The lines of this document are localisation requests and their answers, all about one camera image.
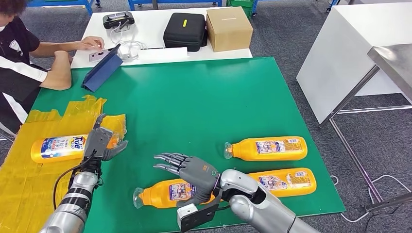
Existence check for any orange detergent bottle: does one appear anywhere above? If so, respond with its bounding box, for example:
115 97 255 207
223 136 309 162
246 167 318 198
30 133 127 164
132 178 223 210

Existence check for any black handheld controller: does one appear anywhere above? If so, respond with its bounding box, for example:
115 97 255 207
102 12 135 30

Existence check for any person's left hand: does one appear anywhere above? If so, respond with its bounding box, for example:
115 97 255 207
75 36 105 51

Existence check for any green table mat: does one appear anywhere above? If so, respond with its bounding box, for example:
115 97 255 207
30 57 346 233

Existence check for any smartphone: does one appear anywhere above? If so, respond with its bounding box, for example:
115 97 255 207
88 49 112 63

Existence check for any white floor cable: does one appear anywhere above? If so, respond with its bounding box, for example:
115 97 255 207
329 173 412 223

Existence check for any black carry case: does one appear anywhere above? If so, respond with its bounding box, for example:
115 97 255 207
163 12 208 53

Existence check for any stainless steel table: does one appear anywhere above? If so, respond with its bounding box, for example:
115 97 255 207
318 43 412 213

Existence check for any cardboard box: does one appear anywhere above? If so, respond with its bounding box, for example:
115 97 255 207
206 6 254 53

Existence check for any large white table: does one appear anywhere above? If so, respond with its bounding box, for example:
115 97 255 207
296 1 412 125

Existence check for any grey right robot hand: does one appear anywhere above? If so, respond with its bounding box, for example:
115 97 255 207
153 152 223 208

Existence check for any white power adapter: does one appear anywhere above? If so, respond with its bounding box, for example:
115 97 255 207
118 45 133 61

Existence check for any green plastic crate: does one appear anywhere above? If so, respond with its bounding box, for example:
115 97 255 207
226 0 253 18

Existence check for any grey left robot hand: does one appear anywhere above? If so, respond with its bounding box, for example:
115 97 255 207
83 113 129 162

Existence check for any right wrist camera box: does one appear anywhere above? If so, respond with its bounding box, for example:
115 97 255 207
176 189 223 233

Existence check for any white charger cable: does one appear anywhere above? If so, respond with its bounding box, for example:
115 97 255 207
109 20 148 53

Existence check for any tablet in blue case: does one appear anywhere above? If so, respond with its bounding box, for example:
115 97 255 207
80 43 124 93

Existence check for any person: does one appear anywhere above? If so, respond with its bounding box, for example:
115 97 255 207
0 0 105 136

